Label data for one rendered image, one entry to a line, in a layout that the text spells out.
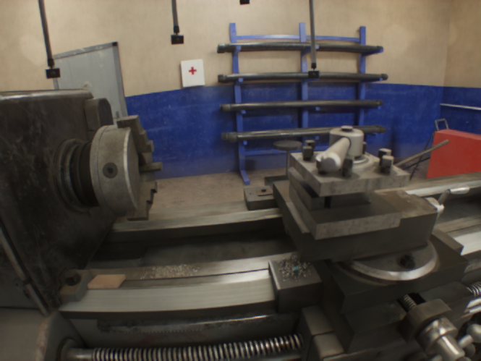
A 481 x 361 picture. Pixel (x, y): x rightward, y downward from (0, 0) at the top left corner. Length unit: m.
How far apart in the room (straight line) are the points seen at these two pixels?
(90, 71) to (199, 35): 1.67
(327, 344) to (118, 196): 0.55
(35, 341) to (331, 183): 0.69
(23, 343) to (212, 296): 0.46
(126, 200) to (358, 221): 0.48
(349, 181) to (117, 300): 0.56
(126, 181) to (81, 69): 3.57
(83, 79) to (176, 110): 1.50
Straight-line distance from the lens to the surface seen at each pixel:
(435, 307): 0.55
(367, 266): 0.51
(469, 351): 0.69
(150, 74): 3.73
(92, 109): 0.82
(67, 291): 0.66
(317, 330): 0.58
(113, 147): 0.58
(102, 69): 3.92
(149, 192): 0.62
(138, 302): 0.62
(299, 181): 0.48
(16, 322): 0.75
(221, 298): 0.58
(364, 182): 0.40
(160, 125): 3.72
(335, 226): 0.41
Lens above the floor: 1.27
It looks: 22 degrees down
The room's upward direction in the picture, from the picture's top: 5 degrees counter-clockwise
